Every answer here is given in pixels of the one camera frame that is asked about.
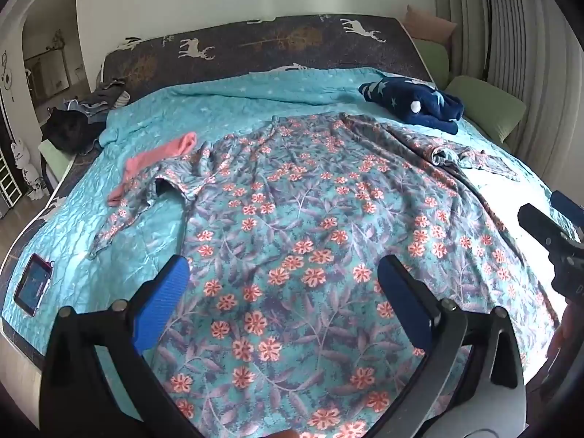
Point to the dark deer-print bed sheet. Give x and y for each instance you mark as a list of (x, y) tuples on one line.
[(273, 50)]

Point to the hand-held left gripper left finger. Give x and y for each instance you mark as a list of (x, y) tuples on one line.
[(159, 301)]

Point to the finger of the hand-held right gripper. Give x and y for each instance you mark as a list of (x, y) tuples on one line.
[(540, 228), (568, 205)]

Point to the grey pleated curtain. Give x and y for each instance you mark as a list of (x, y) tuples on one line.
[(524, 32)]

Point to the pink small garment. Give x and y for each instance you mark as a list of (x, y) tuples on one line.
[(137, 166)]

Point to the black cloth heap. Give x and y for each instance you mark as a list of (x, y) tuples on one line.
[(68, 130)]

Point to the green pillow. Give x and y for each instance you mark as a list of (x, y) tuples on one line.
[(488, 105), (433, 61)]

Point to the pink pillow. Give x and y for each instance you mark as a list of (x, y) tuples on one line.
[(426, 25)]

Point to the light green cushion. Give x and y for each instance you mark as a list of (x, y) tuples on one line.
[(54, 153)]

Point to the teal star-print quilt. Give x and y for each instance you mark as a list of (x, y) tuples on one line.
[(82, 219)]

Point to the smartphone with pink case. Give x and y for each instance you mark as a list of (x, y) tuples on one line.
[(33, 285)]

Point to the teal floral pajama top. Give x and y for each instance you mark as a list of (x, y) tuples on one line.
[(310, 219)]

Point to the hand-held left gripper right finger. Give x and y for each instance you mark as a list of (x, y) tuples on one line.
[(404, 296)]

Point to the navy star-print fleece garment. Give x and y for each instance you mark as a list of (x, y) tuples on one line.
[(424, 105)]

